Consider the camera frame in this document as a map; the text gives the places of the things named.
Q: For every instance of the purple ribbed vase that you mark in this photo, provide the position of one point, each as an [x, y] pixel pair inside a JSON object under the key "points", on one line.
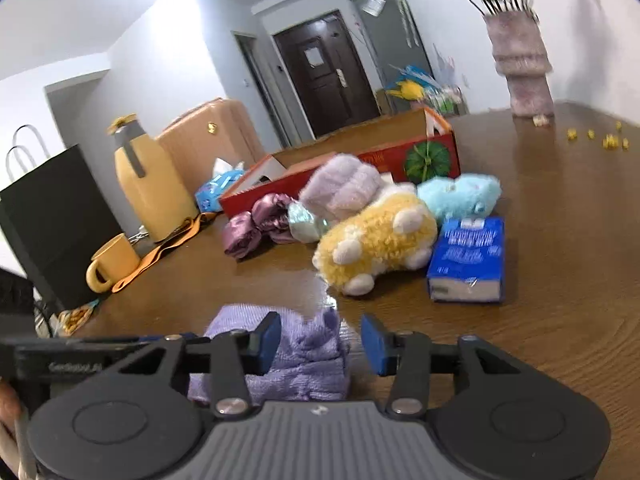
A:
{"points": [[525, 65]]}

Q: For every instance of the lavender towel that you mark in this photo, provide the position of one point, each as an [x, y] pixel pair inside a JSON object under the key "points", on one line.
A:
{"points": [[305, 360]]}

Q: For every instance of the yellow and white plush toy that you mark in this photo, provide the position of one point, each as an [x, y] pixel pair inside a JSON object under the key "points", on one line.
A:
{"points": [[375, 237]]}

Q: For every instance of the blue wet wipes packet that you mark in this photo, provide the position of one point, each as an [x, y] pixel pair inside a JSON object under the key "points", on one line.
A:
{"points": [[217, 190]]}

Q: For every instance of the yellow mug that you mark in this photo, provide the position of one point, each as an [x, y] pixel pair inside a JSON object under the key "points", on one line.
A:
{"points": [[117, 260]]}

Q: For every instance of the dark brown door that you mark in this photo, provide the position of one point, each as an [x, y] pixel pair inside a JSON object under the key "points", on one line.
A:
{"points": [[325, 70]]}

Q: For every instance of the blue tissue pack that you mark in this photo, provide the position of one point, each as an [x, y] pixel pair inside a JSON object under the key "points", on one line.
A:
{"points": [[467, 260]]}

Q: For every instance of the orange suitcase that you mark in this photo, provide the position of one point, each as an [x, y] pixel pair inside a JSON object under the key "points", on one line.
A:
{"points": [[210, 135]]}

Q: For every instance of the red cardboard box pumpkin print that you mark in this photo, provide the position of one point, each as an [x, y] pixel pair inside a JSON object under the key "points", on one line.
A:
{"points": [[380, 152]]}

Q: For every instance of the person's left hand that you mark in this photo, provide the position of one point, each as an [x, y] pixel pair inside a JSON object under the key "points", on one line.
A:
{"points": [[7, 400]]}

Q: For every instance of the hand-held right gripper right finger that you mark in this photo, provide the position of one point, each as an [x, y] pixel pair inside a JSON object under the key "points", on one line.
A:
{"points": [[374, 345]]}

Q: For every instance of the mint green scrunchie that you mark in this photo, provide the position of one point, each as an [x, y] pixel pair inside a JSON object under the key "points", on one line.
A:
{"points": [[305, 222]]}

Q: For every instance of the yellow thermos jug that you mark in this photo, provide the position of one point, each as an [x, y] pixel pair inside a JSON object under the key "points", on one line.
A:
{"points": [[150, 185]]}

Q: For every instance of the snack packet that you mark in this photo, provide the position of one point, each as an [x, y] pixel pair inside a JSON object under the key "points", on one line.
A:
{"points": [[75, 317]]}

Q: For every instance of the cart of colourful toys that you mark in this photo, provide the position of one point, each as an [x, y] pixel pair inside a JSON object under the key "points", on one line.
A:
{"points": [[425, 90]]}

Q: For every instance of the light blue plush toy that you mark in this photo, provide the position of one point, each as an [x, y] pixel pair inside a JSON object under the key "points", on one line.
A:
{"points": [[460, 195]]}

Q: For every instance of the purple satin scrunchie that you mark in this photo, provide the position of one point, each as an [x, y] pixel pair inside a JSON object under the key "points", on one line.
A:
{"points": [[262, 222]]}

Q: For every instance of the scattered yellow petals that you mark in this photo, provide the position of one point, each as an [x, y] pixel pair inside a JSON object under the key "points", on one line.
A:
{"points": [[607, 141]]}

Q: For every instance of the black paper bag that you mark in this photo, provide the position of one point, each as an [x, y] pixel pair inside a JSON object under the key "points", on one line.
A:
{"points": [[60, 220]]}

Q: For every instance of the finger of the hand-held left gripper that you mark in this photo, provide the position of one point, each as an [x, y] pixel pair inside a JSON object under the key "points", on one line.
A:
{"points": [[155, 338]]}

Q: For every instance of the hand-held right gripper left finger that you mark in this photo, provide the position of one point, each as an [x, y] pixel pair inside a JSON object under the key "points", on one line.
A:
{"points": [[270, 342]]}

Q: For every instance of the pale purple fuzzy plush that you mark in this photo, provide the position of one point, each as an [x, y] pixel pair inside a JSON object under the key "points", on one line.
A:
{"points": [[340, 185]]}

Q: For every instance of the grey refrigerator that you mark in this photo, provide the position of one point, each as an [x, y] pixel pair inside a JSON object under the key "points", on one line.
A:
{"points": [[395, 30]]}

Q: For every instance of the pink fallen petal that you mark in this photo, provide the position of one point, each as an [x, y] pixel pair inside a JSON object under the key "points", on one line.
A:
{"points": [[540, 120]]}

